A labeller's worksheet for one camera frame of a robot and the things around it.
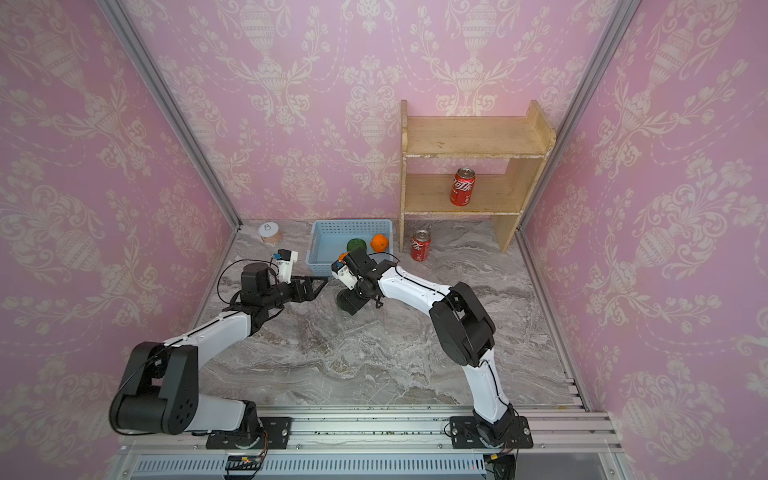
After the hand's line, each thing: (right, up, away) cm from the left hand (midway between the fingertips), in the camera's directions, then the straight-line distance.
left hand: (318, 281), depth 88 cm
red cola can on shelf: (+43, +28, +2) cm, 52 cm away
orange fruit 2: (+5, +7, +15) cm, 17 cm away
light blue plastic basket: (-1, +13, +22) cm, 26 cm away
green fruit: (+8, +12, +21) cm, 26 cm away
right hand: (+10, -5, +5) cm, 12 cm away
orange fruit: (+17, +12, +21) cm, 30 cm away
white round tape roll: (-24, +16, +24) cm, 38 cm away
